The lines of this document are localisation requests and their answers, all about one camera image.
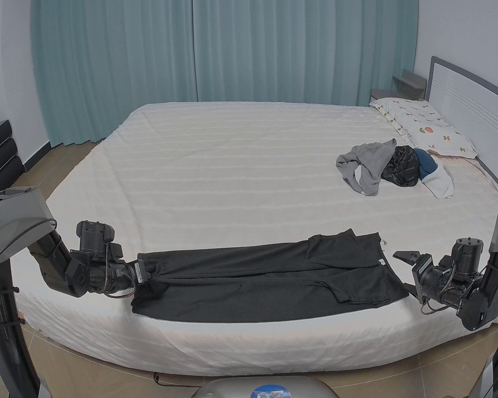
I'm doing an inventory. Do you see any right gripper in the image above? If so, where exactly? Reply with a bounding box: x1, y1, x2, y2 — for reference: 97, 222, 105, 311
392, 250, 452, 304

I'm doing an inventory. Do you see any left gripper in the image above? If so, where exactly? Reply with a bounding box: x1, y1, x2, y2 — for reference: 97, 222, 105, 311
117, 259, 152, 287

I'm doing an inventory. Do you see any black T-shirt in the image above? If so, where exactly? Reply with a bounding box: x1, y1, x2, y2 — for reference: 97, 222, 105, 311
131, 228, 410, 323

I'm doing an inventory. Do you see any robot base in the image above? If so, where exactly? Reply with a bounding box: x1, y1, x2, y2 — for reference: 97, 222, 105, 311
199, 375, 334, 398

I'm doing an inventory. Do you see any bed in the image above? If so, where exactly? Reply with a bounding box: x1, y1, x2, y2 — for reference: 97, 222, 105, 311
10, 56, 498, 378

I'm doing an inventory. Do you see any white garment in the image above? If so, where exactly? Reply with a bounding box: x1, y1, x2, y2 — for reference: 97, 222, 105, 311
421, 166, 454, 199

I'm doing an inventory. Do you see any black shiny garment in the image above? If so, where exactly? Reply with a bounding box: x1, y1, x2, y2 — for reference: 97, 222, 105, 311
380, 145, 421, 188

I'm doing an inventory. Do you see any dark blue garment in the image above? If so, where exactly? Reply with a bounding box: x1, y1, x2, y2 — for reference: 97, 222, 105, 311
413, 148, 437, 180

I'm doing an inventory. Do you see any grey garment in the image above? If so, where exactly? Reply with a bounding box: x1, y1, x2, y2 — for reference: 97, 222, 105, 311
335, 138, 398, 196

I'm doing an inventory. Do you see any white printed pillow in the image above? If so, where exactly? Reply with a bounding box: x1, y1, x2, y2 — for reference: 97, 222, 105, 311
369, 97, 480, 159

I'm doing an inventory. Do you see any black chest of drawers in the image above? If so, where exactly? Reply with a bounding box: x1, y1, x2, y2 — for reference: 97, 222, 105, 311
0, 119, 25, 194

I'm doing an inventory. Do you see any grey bedside table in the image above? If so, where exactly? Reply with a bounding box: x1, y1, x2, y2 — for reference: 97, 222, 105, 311
369, 69, 427, 102

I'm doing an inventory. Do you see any blue-green curtain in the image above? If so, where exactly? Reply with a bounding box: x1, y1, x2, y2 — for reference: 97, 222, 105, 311
31, 0, 198, 146
192, 0, 418, 107

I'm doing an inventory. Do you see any black cable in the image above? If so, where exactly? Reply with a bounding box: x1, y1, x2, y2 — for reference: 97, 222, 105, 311
151, 371, 200, 391

